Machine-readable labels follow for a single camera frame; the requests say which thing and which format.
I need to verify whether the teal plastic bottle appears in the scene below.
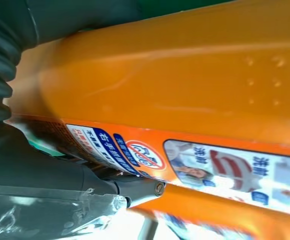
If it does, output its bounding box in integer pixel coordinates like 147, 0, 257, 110
26, 132, 66, 158

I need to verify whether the orange detergent bottle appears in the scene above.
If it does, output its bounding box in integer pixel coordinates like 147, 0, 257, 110
131, 183, 290, 240

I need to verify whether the green table mat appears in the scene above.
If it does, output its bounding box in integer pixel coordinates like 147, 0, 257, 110
77, 0, 236, 34

